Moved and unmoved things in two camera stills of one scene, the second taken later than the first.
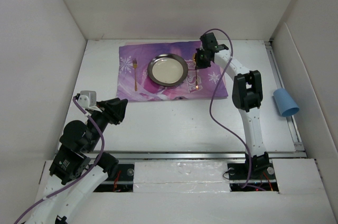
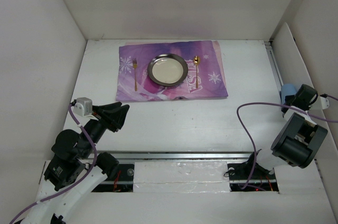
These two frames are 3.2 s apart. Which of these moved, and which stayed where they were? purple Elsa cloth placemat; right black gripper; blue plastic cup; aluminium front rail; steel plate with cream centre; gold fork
Moved: blue plastic cup; right black gripper
Stayed: purple Elsa cloth placemat; gold fork; aluminium front rail; steel plate with cream centre
